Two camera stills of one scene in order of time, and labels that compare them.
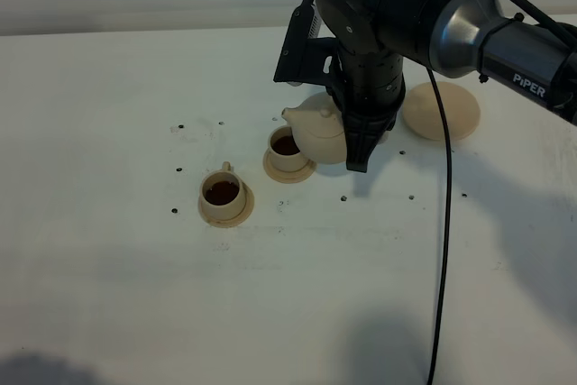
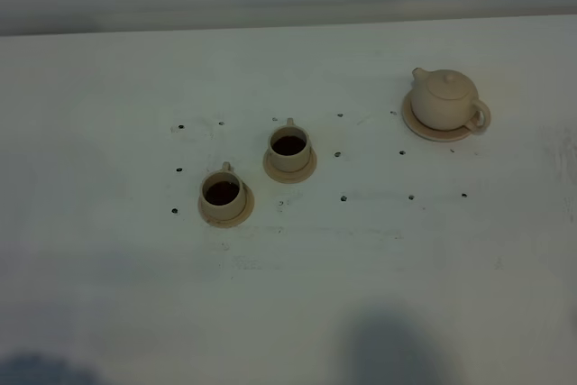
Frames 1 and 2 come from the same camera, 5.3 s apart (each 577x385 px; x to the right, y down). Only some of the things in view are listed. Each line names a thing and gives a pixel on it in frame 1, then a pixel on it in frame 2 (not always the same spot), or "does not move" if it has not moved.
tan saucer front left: x=248 y=206 does not move
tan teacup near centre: x=284 y=150 does not move
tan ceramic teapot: x=318 y=128 to x=448 y=100
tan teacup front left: x=223 y=193 does not move
